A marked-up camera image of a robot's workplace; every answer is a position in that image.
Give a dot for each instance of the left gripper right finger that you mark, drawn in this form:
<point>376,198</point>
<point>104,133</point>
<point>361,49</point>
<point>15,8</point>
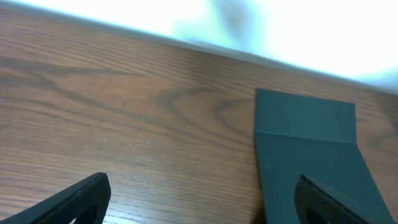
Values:
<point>316,202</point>

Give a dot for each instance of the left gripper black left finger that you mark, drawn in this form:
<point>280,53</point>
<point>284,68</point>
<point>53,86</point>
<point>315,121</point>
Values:
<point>85,202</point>

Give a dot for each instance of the black gift box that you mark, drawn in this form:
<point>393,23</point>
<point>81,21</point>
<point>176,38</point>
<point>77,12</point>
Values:
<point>295,135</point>

